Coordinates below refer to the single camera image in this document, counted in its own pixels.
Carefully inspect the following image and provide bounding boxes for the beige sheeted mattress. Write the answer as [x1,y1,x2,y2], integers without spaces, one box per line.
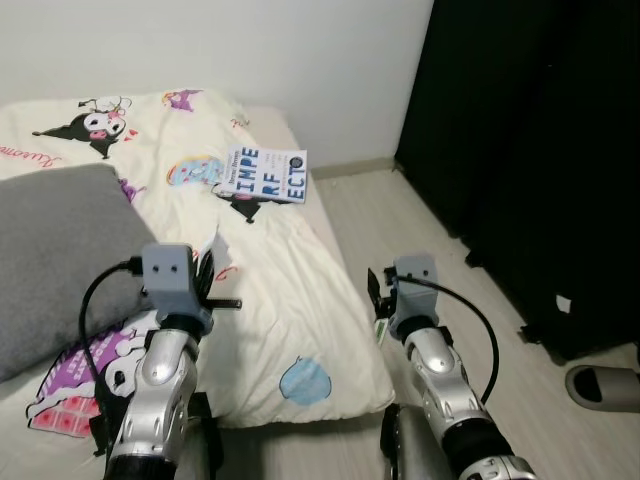
[0,103,396,480]

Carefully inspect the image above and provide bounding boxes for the dark robot left leg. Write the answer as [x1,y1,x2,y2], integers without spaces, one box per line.
[185,393,223,480]

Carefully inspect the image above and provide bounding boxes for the dark robot leg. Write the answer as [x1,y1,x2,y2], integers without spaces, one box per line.
[380,405,451,480]
[185,393,223,480]

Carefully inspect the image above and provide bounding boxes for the grey slipper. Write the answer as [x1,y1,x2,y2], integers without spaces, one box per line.
[565,364,640,414]

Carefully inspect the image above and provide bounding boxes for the white book blue letters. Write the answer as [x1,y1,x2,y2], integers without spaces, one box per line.
[215,145,309,206]

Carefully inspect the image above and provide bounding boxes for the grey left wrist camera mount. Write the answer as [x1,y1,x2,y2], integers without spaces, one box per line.
[141,243,214,336]

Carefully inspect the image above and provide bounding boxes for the grey pillow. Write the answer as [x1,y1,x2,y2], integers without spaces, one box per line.
[0,163,161,384]

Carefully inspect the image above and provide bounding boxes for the cream cartoon print blanket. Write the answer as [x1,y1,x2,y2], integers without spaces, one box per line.
[0,88,396,441]

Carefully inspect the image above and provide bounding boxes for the dark robot right leg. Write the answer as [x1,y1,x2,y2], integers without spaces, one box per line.
[380,405,451,480]

